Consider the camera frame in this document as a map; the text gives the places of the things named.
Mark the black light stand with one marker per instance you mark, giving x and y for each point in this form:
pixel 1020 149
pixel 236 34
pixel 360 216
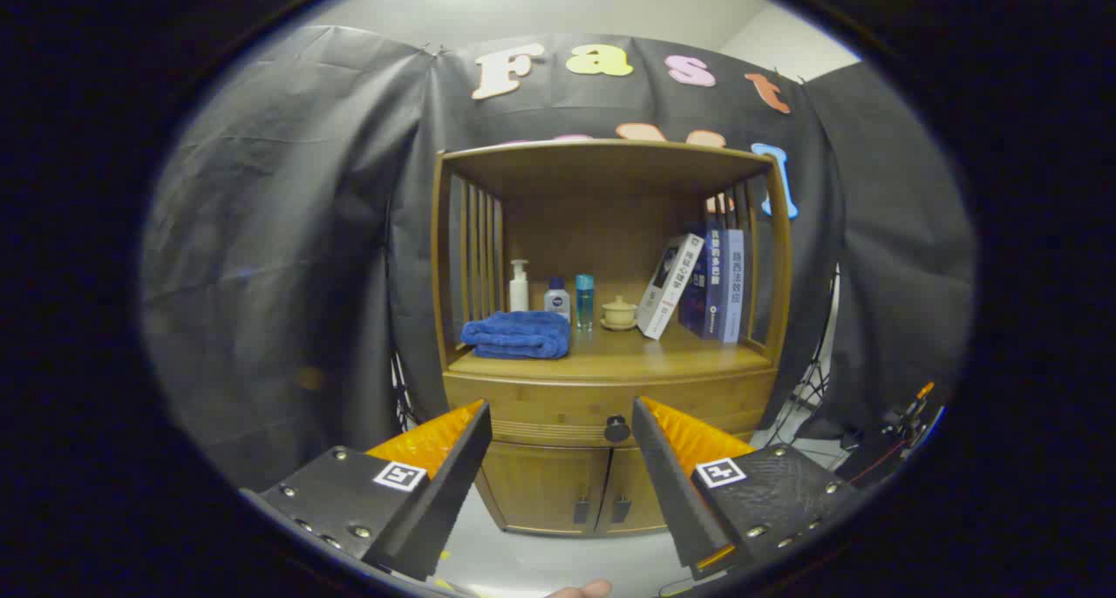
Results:
pixel 815 380

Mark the blue folded towel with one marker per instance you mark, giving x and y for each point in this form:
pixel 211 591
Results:
pixel 519 335

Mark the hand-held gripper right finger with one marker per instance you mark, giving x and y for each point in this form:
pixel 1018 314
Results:
pixel 671 493

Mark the white pump bottle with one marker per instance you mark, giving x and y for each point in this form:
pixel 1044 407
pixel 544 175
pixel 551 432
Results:
pixel 519 293

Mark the wooden drawer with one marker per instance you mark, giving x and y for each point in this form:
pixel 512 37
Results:
pixel 540 402

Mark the wooden countertop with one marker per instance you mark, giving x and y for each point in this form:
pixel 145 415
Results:
pixel 628 354

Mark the black drawer knob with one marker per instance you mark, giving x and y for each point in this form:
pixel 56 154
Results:
pixel 617 429

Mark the wooden cabinet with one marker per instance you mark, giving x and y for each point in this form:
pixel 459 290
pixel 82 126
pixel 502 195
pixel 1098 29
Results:
pixel 602 232

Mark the beige lidded tea cup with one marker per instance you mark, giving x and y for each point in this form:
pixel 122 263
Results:
pixel 619 314

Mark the clear blue bottle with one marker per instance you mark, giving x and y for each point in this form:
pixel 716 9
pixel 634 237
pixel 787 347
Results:
pixel 585 306

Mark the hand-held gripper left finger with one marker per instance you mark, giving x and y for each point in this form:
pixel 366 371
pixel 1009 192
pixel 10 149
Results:
pixel 453 493

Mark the white book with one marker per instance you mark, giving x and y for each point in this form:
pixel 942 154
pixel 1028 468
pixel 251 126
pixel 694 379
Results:
pixel 667 288

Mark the dark blue book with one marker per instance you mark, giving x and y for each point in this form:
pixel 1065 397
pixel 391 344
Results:
pixel 704 293

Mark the white bottle with blue cap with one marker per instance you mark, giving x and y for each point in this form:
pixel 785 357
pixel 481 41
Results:
pixel 557 303

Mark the light blue book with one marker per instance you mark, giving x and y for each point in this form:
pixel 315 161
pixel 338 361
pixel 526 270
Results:
pixel 733 288

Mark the wooden cabinet door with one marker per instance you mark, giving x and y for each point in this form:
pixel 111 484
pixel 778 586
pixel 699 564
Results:
pixel 632 485
pixel 540 485

